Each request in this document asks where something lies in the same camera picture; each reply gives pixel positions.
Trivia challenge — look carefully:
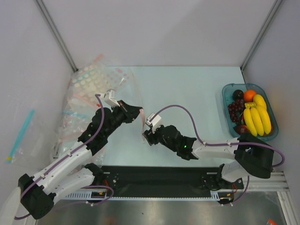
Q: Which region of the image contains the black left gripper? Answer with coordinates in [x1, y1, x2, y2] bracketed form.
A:
[104, 100, 143, 137]

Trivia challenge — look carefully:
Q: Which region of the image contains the pink dotted zip top bag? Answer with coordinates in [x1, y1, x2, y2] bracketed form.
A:
[103, 67, 147, 143]

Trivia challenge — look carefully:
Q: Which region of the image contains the yellow banana bunch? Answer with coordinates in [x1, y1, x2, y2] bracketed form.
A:
[243, 103, 272, 136]

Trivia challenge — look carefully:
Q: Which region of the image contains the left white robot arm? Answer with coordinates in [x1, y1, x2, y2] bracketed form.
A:
[18, 100, 142, 219]

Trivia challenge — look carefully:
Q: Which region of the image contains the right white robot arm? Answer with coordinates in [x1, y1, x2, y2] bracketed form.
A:
[142, 125, 274, 188]

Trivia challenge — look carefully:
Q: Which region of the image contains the pile of zip bags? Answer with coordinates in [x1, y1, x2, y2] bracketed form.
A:
[50, 53, 143, 162]

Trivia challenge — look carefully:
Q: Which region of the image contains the red apple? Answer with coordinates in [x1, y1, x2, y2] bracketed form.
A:
[234, 124, 249, 135]

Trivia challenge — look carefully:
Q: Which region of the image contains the purple grape bunch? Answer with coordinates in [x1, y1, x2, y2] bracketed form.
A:
[228, 99, 245, 125]

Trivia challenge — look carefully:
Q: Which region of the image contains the teal plastic fruit bin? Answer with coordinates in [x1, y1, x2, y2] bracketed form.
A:
[222, 83, 278, 142]

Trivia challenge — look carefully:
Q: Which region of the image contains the dark plum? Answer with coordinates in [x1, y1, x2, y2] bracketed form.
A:
[232, 90, 244, 101]

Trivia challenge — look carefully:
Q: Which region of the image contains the orange fruit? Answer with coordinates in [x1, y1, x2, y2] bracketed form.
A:
[243, 90, 257, 102]

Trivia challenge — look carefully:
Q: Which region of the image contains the yellow mango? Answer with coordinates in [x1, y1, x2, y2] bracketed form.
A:
[253, 94, 267, 109]

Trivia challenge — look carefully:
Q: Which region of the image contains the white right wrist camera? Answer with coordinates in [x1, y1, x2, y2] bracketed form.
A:
[146, 113, 162, 129]

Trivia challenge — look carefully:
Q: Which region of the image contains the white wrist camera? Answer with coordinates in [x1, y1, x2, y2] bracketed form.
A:
[146, 113, 162, 129]
[103, 89, 119, 108]

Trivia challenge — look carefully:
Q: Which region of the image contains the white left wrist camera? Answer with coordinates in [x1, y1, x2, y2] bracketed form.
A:
[103, 89, 119, 108]

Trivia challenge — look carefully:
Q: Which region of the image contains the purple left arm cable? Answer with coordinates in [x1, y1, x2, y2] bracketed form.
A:
[14, 93, 115, 220]

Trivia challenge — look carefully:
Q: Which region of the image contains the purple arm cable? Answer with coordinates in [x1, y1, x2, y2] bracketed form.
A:
[153, 105, 285, 207]
[14, 93, 115, 220]

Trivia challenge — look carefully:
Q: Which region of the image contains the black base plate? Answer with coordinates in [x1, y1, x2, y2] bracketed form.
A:
[101, 166, 244, 191]

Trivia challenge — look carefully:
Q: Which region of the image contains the white slotted cable duct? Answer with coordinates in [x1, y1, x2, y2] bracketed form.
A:
[54, 186, 233, 203]

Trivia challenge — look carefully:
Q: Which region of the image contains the blue zipper bag on wall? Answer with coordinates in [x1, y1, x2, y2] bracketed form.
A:
[6, 109, 56, 169]

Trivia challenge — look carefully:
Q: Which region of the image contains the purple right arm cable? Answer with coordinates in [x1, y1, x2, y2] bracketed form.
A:
[153, 105, 285, 207]

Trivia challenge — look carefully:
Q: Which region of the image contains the aluminium frame rail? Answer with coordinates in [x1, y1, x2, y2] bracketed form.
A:
[32, 171, 288, 191]

